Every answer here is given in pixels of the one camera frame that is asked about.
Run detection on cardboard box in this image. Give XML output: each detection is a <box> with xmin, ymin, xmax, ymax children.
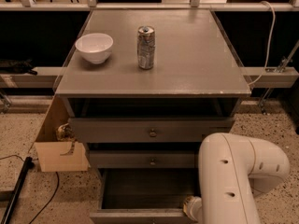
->
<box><xmin>34</xmin><ymin>97</ymin><xmax>89</xmax><ymax>172</ymax></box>

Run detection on grey drawer cabinet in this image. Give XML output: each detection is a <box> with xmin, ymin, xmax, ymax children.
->
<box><xmin>53</xmin><ymin>8</ymin><xmax>252</xmax><ymax>185</ymax></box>

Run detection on black floor cable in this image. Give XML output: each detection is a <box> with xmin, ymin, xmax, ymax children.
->
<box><xmin>0</xmin><ymin>154</ymin><xmax>60</xmax><ymax>224</ymax></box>

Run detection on silver drink can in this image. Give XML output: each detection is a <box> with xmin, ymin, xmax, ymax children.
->
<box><xmin>137</xmin><ymin>26</ymin><xmax>155</xmax><ymax>70</ymax></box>

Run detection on black object on rail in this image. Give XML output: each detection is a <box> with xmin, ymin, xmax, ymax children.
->
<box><xmin>0</xmin><ymin>59</ymin><xmax>37</xmax><ymax>76</ymax></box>

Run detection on metal bracket right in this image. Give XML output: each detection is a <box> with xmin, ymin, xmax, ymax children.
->
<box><xmin>258</xmin><ymin>40</ymin><xmax>299</xmax><ymax>115</ymax></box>

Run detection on crumpled item in box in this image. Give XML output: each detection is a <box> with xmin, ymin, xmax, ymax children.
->
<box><xmin>56</xmin><ymin>123</ymin><xmax>75</xmax><ymax>141</ymax></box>

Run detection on white bowl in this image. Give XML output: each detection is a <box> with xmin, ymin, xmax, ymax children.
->
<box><xmin>75</xmin><ymin>33</ymin><xmax>114</xmax><ymax>64</ymax></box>

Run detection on grey middle drawer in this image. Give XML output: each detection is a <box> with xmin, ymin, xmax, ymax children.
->
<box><xmin>89</xmin><ymin>150</ymin><xmax>198</xmax><ymax>169</ymax></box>

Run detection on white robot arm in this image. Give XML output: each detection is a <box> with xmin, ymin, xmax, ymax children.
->
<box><xmin>183</xmin><ymin>133</ymin><xmax>290</xmax><ymax>224</ymax></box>

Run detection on grey bottom drawer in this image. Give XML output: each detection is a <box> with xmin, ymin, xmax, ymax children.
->
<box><xmin>90</xmin><ymin>168</ymin><xmax>200</xmax><ymax>224</ymax></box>

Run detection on grey drawer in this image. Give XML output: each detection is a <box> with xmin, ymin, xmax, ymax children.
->
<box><xmin>90</xmin><ymin>168</ymin><xmax>200</xmax><ymax>224</ymax></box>
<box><xmin>89</xmin><ymin>150</ymin><xmax>198</xmax><ymax>169</ymax></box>
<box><xmin>68</xmin><ymin>118</ymin><xmax>235</xmax><ymax>143</ymax></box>

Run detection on grey metal rail frame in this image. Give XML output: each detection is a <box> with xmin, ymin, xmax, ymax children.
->
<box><xmin>0</xmin><ymin>0</ymin><xmax>299</xmax><ymax>89</ymax></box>

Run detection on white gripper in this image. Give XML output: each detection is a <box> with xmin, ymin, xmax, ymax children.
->
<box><xmin>183</xmin><ymin>196</ymin><xmax>202</xmax><ymax>221</ymax></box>

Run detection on black floor bar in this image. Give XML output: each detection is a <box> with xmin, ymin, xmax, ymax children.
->
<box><xmin>0</xmin><ymin>157</ymin><xmax>35</xmax><ymax>224</ymax></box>

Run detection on grey top drawer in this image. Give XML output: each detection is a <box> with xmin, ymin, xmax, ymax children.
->
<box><xmin>68</xmin><ymin>118</ymin><xmax>235</xmax><ymax>143</ymax></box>

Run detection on white cable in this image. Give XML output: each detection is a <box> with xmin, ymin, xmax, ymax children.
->
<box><xmin>248</xmin><ymin>1</ymin><xmax>277</xmax><ymax>87</ymax></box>

